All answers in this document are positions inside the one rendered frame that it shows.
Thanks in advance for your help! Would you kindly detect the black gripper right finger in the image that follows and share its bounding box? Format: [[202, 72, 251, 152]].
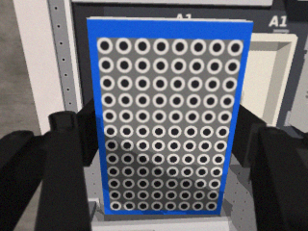
[[231, 104, 308, 231]]

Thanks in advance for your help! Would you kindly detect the white one-well reservoir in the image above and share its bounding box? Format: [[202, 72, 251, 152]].
[[240, 34, 297, 126]]

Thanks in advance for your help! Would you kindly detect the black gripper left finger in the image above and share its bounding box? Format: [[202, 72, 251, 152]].
[[0, 97, 98, 231]]

